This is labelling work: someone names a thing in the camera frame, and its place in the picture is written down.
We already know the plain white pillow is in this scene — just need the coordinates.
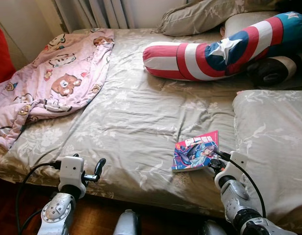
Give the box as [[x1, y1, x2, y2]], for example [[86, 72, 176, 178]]
[[224, 11, 284, 40]]

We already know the grey curtain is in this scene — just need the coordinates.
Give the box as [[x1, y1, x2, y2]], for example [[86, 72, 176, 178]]
[[55, 0, 137, 32]]

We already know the silver robot right leg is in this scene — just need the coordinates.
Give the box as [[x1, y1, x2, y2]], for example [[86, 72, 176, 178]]
[[200, 220, 227, 235]]

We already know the black white round cushion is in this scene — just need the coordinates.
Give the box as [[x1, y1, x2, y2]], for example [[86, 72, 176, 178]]
[[247, 55, 299, 88]]

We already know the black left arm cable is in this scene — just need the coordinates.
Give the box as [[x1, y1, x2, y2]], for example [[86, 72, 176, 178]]
[[15, 161, 61, 235]]

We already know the pink cartoon blanket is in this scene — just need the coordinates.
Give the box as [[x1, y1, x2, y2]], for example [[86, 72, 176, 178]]
[[0, 28, 115, 150]]

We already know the large red cushion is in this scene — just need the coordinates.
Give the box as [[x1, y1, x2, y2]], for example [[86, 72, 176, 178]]
[[0, 24, 17, 86]]

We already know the grey floral pillow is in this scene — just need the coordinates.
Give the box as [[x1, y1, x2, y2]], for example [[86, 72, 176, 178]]
[[232, 89, 302, 233], [158, 0, 281, 37]]

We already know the colourful comic book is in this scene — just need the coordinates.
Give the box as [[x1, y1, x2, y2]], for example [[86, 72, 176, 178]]
[[172, 130, 221, 173]]

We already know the red white blue bolster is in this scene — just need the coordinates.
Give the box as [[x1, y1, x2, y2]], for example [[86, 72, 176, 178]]
[[143, 11, 302, 81]]

